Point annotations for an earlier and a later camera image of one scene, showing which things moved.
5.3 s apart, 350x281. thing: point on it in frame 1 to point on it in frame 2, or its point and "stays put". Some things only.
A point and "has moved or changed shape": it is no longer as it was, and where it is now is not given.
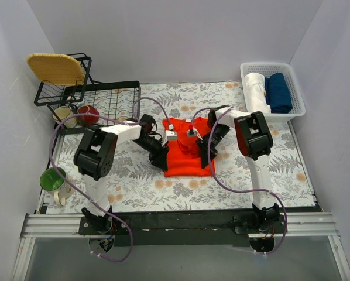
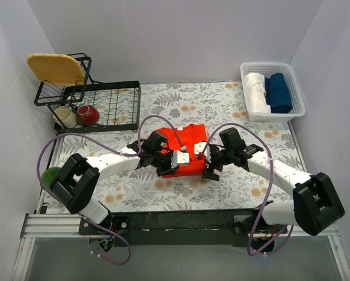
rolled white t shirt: (255, 92) stays put
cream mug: (62, 113) stays put
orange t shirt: (184, 160) has moved or changed shape
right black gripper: (208, 149) to (212, 161)
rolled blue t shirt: (277, 93) stays put
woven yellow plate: (56, 69) stays put
